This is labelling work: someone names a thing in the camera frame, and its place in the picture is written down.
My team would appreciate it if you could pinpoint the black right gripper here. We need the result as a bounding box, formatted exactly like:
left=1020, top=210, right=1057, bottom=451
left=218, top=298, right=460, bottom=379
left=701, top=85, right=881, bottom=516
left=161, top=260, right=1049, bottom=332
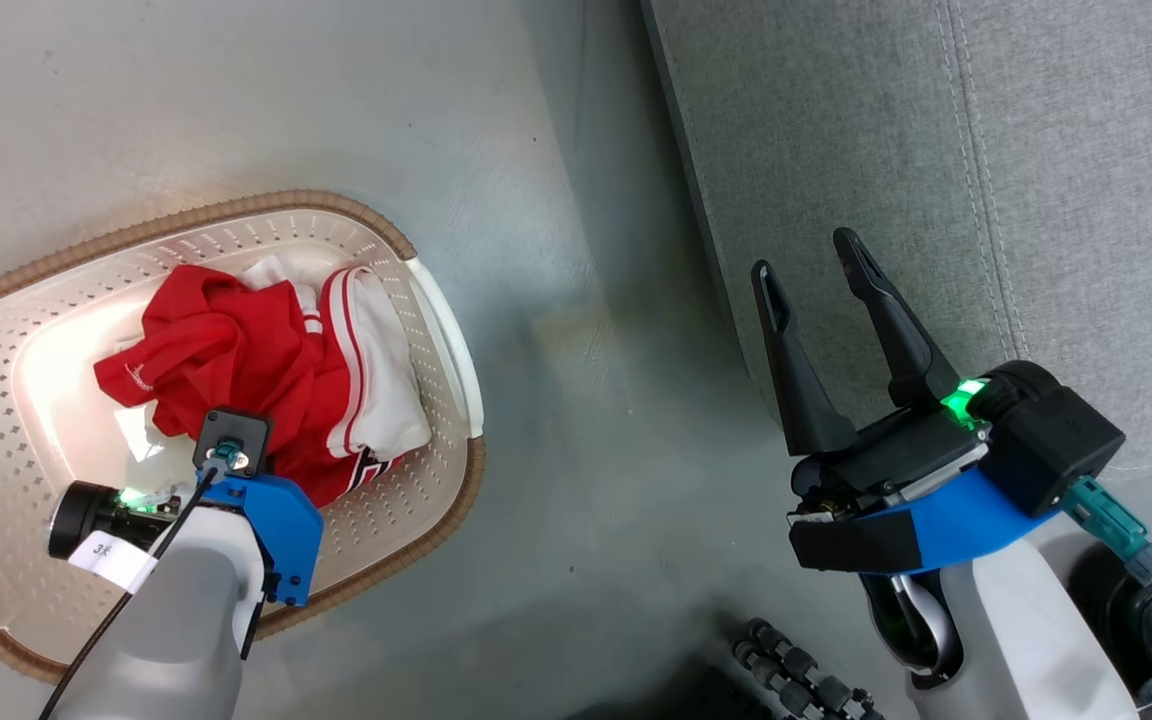
left=751, top=227, right=992, bottom=523

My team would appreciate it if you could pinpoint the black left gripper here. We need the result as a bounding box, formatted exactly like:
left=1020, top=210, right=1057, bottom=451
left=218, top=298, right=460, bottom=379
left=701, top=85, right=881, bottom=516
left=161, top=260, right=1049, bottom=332
left=47, top=480, right=187, bottom=561

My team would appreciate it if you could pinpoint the red and white garment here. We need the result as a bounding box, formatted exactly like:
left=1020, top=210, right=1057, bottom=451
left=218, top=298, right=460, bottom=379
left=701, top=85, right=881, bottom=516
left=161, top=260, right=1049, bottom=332
left=94, top=264, right=407, bottom=508

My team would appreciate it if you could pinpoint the grey fabric sofa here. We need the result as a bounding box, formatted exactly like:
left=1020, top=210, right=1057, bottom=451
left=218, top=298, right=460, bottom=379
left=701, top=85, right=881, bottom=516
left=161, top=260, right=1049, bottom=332
left=641, top=0, right=1152, bottom=476

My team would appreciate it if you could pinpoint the white garment with red stripes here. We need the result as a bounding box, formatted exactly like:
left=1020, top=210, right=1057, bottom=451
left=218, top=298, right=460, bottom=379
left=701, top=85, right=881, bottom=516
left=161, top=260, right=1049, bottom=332
left=236, top=255, right=434, bottom=461

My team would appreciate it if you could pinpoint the white paper label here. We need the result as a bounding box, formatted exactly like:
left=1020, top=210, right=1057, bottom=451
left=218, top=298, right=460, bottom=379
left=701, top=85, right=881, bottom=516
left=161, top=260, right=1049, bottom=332
left=68, top=530, right=159, bottom=596

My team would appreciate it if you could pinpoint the black segmented flexible leg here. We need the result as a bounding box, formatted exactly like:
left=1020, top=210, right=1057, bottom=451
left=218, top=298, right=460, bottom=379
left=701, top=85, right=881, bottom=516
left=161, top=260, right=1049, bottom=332
left=748, top=618, right=887, bottom=720
left=731, top=640, right=822, bottom=720

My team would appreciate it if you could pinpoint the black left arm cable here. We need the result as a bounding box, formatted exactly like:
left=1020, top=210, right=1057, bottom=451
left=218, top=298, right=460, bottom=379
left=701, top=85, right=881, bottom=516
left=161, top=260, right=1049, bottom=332
left=36, top=465, right=222, bottom=720

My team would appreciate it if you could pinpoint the teal left camera connector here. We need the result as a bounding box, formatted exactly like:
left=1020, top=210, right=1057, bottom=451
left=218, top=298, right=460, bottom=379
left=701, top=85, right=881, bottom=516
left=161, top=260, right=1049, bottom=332
left=204, top=438, right=249, bottom=477

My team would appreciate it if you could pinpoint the teal camera connector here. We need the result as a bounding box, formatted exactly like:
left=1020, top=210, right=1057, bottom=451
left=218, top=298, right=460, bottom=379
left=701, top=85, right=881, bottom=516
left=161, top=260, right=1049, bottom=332
left=204, top=438, right=249, bottom=477
left=1064, top=475, right=1152, bottom=586

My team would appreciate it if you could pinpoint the blue right camera mount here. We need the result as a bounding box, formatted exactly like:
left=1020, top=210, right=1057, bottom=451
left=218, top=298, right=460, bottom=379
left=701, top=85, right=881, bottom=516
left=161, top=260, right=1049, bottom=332
left=788, top=465, right=1062, bottom=576

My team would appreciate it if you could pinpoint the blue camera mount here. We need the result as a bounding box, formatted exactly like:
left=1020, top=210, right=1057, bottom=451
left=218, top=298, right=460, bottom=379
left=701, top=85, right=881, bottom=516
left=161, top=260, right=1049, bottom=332
left=788, top=465, right=1062, bottom=576
left=198, top=470, right=325, bottom=608

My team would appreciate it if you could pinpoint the blue left camera mount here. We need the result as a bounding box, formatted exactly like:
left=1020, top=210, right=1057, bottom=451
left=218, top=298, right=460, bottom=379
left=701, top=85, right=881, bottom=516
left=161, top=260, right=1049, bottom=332
left=198, top=470, right=325, bottom=608

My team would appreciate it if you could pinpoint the teal right camera connector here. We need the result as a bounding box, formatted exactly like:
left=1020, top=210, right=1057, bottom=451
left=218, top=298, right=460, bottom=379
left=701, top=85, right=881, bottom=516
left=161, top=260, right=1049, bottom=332
left=1064, top=475, right=1152, bottom=586

